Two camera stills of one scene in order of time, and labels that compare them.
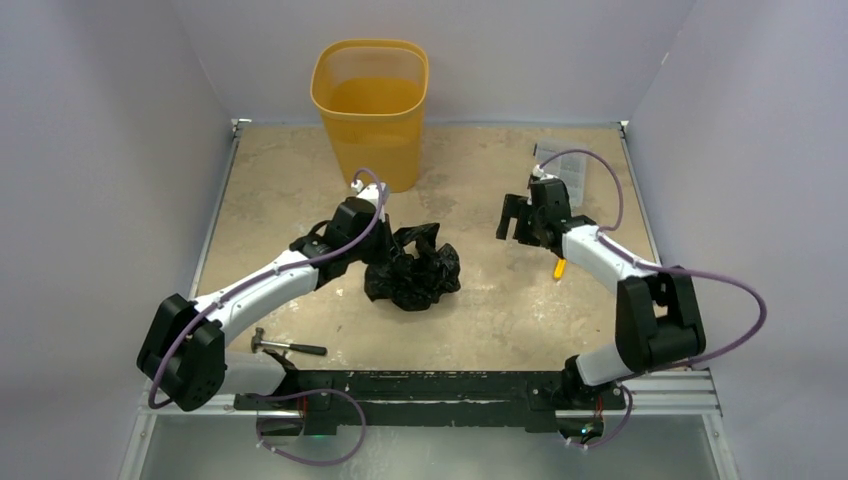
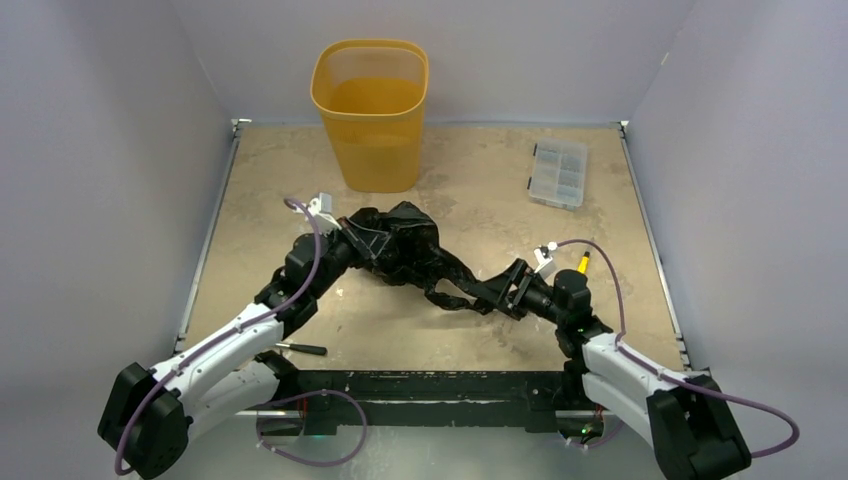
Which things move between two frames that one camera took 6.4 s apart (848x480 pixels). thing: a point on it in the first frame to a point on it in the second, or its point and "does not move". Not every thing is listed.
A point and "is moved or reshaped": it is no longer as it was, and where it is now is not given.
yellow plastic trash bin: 372,95 does not move
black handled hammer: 257,344 does not move
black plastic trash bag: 417,273 is moved or reshaped
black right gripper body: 529,224 to 531,295
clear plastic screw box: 570,168 does not move
